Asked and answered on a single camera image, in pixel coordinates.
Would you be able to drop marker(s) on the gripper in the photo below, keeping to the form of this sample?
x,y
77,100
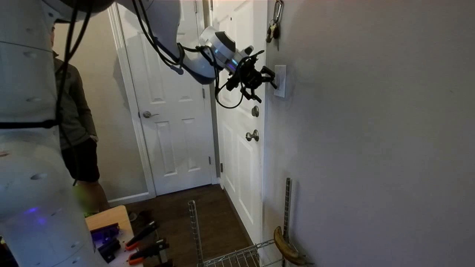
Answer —
x,y
249,77

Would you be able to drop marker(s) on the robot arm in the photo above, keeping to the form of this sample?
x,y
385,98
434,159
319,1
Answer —
x,y
29,148

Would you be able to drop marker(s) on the silver deadbolt lock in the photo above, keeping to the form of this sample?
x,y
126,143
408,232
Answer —
x,y
255,111

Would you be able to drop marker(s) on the silver door knob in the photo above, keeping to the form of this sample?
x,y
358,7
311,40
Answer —
x,y
253,135

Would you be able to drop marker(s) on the keys on carabiner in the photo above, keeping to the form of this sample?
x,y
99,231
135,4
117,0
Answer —
x,y
274,27

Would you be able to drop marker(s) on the white panel door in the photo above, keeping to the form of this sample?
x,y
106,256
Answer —
x,y
174,122
237,167

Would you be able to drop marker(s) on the ripe banana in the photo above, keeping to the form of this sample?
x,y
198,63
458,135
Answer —
x,y
286,248

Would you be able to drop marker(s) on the person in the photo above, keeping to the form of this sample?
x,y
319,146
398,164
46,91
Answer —
x,y
76,122

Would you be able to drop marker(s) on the orange and black clamp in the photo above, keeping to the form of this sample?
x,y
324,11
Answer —
x,y
148,252
143,234

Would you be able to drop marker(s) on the white wall switch plate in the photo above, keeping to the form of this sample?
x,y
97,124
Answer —
x,y
281,79

